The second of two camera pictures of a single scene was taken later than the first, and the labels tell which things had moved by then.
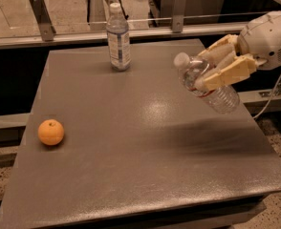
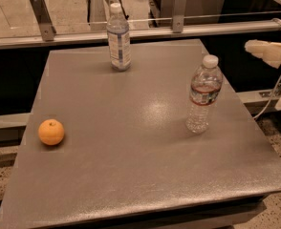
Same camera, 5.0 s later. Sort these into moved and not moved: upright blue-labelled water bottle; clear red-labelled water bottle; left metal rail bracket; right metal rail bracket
Moved: clear red-labelled water bottle
Not moved: left metal rail bracket; upright blue-labelled water bottle; right metal rail bracket
